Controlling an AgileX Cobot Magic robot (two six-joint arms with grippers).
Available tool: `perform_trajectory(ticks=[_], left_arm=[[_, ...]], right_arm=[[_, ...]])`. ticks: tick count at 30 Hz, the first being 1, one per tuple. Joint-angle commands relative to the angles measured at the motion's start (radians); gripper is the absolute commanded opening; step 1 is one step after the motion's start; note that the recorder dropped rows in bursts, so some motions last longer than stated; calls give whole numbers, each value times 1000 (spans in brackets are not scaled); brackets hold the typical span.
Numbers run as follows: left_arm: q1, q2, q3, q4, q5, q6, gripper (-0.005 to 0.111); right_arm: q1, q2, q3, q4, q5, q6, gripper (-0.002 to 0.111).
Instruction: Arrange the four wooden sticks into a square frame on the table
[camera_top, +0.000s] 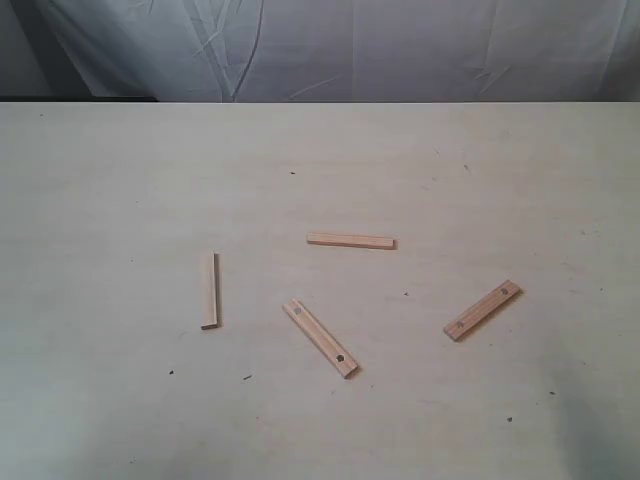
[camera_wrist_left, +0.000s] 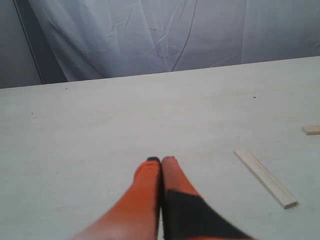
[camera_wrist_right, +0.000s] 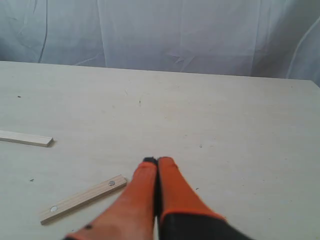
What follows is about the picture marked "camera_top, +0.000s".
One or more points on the wood stick with magnets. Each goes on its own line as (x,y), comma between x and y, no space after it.
(470,319)
(322,339)

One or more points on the plain wood stick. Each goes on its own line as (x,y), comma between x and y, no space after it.
(351,240)
(212,320)

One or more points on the white backdrop cloth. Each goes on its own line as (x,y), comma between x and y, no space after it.
(325,51)

